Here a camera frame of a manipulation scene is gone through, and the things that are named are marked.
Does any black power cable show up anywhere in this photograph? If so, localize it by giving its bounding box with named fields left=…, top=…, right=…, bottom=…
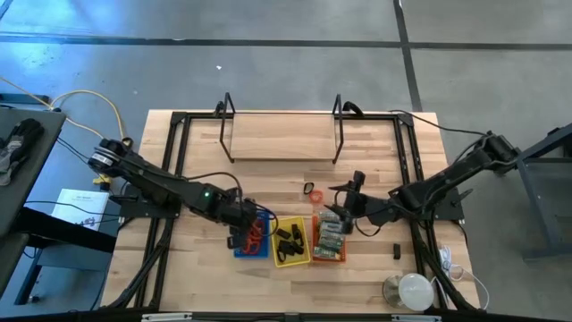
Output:
left=387, top=108, right=493, bottom=137

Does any blue grey metal table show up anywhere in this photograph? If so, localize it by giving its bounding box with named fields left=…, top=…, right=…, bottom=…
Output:
left=515, top=122, right=572, bottom=261

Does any white printed booklet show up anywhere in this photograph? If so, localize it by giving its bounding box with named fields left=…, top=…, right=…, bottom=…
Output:
left=50, top=187, right=111, bottom=232

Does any yellow plastic basket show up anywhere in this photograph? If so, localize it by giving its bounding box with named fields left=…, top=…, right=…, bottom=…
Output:
left=269, top=215, right=313, bottom=269

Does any black side stand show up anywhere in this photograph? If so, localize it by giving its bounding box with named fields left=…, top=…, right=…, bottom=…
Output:
left=0, top=207, right=119, bottom=306

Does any grey black work glove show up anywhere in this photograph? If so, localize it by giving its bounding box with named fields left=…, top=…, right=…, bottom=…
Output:
left=0, top=117, right=46, bottom=187

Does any white light bulb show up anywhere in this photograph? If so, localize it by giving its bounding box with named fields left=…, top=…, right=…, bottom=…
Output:
left=383, top=272, right=436, bottom=313

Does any yellow cable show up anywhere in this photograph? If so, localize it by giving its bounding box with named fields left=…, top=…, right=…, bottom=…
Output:
left=0, top=74, right=131, bottom=149

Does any black aluminium rig frame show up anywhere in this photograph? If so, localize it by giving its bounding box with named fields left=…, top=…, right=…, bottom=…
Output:
left=100, top=109, right=480, bottom=322

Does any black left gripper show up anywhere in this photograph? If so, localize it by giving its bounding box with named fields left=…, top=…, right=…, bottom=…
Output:
left=217, top=198, right=265, bottom=250

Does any white cable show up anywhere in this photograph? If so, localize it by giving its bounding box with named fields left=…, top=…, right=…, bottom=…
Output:
left=437, top=244, right=491, bottom=310

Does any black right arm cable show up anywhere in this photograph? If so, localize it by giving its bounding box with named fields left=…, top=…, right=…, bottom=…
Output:
left=354, top=213, right=382, bottom=239

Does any yellow green crayon box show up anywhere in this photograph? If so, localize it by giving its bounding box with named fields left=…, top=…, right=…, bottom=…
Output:
left=313, top=245, right=342, bottom=261
left=315, top=233, right=347, bottom=250
left=317, top=209, right=345, bottom=225
left=318, top=222, right=346, bottom=237

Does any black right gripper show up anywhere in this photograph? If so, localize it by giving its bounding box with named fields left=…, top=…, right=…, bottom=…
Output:
left=323, top=169, right=374, bottom=235

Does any blue plastic basket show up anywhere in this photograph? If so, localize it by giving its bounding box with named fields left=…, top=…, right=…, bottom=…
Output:
left=231, top=208, right=273, bottom=261

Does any dark grey side desk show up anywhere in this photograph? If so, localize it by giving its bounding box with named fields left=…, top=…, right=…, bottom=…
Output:
left=0, top=106, right=68, bottom=239

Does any orange plastic basket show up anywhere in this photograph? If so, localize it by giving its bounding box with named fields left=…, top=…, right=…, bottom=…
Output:
left=310, top=213, right=349, bottom=265

